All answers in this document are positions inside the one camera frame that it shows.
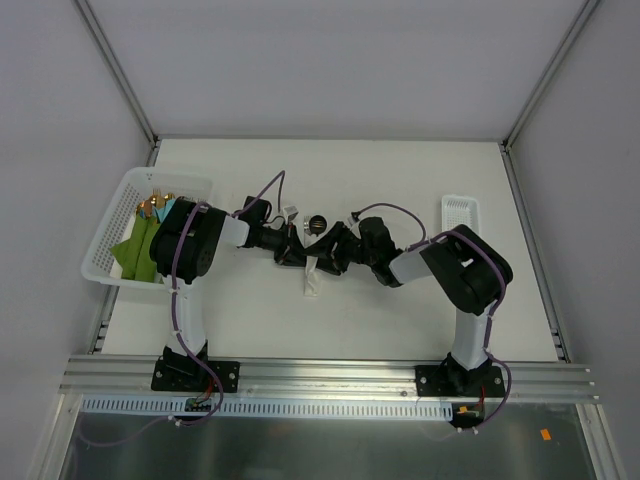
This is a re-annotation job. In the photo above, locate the black slotted spoon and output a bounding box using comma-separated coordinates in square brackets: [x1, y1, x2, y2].
[309, 214, 328, 236]

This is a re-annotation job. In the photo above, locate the white paper napkin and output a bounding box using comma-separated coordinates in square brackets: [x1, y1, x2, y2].
[304, 257, 321, 298]

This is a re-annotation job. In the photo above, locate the silver fork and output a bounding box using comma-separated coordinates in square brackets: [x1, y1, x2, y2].
[303, 215, 311, 235]

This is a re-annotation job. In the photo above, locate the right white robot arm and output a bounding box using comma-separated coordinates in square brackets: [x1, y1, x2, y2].
[304, 217, 513, 396]

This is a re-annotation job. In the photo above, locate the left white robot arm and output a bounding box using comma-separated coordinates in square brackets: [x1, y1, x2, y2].
[149, 197, 307, 393]

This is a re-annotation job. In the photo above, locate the light blue rolled napkin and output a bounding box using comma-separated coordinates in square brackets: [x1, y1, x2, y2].
[151, 198, 176, 223]

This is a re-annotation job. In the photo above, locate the green rolled napkin bundle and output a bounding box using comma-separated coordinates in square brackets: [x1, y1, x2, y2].
[110, 216, 160, 283]

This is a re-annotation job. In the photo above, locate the white narrow utensil tray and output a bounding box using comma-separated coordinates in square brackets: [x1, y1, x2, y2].
[441, 194, 481, 235]

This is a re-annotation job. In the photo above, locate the gold cutlery in basket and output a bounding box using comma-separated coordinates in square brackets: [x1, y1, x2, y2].
[134, 188, 198, 224]

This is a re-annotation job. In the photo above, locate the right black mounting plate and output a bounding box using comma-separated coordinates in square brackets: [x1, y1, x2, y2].
[414, 363, 506, 399]

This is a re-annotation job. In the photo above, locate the black mounting plate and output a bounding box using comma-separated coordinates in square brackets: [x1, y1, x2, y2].
[150, 357, 240, 393]
[414, 363, 506, 399]

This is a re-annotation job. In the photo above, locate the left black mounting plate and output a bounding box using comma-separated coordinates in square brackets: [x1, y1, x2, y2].
[150, 357, 240, 393]

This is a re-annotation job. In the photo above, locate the white perforated basket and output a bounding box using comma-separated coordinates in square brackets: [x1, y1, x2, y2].
[81, 167, 213, 291]

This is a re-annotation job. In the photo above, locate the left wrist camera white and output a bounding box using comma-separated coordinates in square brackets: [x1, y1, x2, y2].
[281, 205, 299, 219]

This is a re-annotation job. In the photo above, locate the white slotted cable duct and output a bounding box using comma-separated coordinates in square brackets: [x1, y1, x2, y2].
[80, 395, 453, 422]

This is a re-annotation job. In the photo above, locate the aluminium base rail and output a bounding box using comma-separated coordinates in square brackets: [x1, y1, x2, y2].
[59, 355, 601, 404]

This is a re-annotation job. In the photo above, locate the left aluminium frame post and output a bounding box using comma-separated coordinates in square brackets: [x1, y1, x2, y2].
[72, 0, 157, 147]

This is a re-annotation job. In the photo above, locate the aluminium frame post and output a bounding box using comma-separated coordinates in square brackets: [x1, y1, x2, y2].
[502, 0, 602, 151]
[72, 0, 157, 147]

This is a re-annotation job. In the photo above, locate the right aluminium frame post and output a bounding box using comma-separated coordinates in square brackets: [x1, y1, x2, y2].
[502, 0, 602, 151]

